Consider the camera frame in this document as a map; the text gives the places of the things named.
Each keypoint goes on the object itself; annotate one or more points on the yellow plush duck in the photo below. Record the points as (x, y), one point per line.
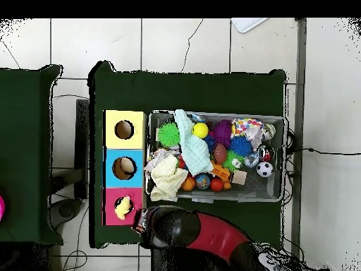
(122, 209)

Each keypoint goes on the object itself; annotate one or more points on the cream waffle cloth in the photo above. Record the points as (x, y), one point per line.
(167, 179)

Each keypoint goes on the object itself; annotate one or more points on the mint green waffle cloth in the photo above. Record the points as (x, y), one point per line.
(196, 152)

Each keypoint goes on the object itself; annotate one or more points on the multicoloured patterned cloth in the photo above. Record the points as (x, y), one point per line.
(248, 125)

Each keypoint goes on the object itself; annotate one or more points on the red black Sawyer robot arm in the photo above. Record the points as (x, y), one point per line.
(220, 234)

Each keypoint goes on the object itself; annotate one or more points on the wooden box with three holes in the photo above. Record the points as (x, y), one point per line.
(124, 144)

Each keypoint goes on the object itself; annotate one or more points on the clear mesh bin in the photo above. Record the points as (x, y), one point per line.
(162, 118)

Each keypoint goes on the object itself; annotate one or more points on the grey round base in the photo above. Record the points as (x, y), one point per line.
(66, 210)

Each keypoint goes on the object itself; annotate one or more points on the plain green spiky ball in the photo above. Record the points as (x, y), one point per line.
(168, 135)

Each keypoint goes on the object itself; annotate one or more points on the brown toy football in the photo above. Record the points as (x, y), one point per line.
(219, 153)

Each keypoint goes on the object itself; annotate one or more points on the green spiky ball with eyes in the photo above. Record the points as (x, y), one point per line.
(231, 162)

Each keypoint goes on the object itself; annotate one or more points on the smooth yellow ball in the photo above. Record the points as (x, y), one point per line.
(200, 130)

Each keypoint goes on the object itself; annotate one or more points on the purple spiky toy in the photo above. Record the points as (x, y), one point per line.
(222, 132)

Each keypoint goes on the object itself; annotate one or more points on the plain blue spiky ball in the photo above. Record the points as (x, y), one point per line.
(240, 146)

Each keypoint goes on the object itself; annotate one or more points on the small soccer ball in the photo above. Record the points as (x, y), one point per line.
(264, 169)

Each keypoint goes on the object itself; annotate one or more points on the red round disc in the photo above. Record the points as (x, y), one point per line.
(1, 207)

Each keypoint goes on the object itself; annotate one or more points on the dark green tablecloth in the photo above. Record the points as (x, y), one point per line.
(197, 90)

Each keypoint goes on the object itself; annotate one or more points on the white flat board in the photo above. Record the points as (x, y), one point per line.
(248, 24)

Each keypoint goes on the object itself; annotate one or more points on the grey metal rail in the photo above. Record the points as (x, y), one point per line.
(300, 56)

